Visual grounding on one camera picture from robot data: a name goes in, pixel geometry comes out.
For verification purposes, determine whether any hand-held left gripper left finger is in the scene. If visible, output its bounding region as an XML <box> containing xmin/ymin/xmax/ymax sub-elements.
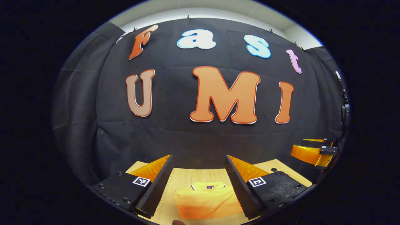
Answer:
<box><xmin>86</xmin><ymin>154</ymin><xmax>174</xmax><ymax>219</ymax></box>

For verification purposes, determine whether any orange T-shirt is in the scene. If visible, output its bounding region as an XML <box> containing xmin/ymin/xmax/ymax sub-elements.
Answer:
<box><xmin>174</xmin><ymin>181</ymin><xmax>244</xmax><ymax>220</ymax></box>

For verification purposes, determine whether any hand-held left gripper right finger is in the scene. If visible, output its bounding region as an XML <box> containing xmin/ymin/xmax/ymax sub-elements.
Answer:
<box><xmin>224</xmin><ymin>155</ymin><xmax>311</xmax><ymax>220</ymax></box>

